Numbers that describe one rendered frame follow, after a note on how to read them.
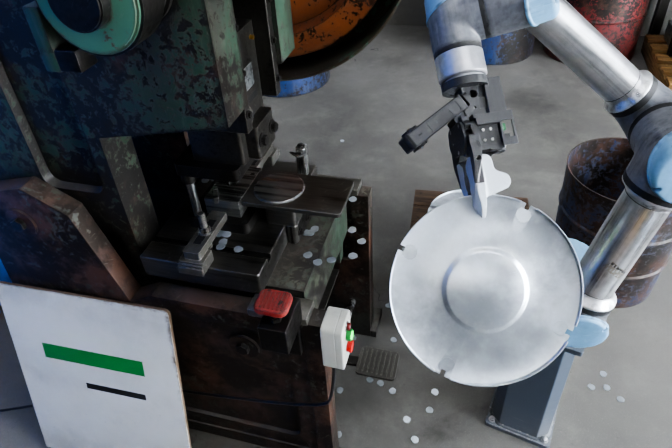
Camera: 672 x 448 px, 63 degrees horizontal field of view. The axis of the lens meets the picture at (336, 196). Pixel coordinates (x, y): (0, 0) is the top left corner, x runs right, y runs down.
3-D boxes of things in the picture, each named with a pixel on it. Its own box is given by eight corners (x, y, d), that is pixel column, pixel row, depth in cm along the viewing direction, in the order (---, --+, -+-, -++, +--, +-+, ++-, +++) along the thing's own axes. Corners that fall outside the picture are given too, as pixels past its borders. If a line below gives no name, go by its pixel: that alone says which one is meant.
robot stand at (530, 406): (559, 398, 170) (593, 299, 143) (548, 450, 157) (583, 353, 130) (499, 376, 177) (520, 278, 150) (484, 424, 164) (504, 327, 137)
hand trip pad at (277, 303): (298, 317, 113) (294, 291, 108) (288, 340, 108) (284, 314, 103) (266, 311, 114) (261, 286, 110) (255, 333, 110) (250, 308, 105)
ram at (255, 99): (285, 134, 132) (270, 12, 114) (262, 168, 121) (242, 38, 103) (220, 127, 136) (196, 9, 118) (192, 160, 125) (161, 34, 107)
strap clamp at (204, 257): (233, 228, 133) (226, 195, 127) (203, 276, 121) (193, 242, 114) (211, 225, 135) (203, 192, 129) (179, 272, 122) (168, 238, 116)
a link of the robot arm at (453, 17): (471, -31, 81) (416, -13, 84) (485, 38, 80) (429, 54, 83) (476, -9, 89) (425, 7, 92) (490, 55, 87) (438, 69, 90)
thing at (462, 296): (614, 247, 82) (617, 248, 81) (526, 418, 82) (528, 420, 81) (442, 161, 82) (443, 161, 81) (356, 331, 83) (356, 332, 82)
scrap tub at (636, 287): (648, 243, 223) (688, 143, 194) (669, 321, 191) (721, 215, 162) (540, 229, 233) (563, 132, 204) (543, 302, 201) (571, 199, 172)
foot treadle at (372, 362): (399, 362, 170) (400, 352, 167) (394, 390, 162) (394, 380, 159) (226, 329, 184) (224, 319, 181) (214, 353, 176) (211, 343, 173)
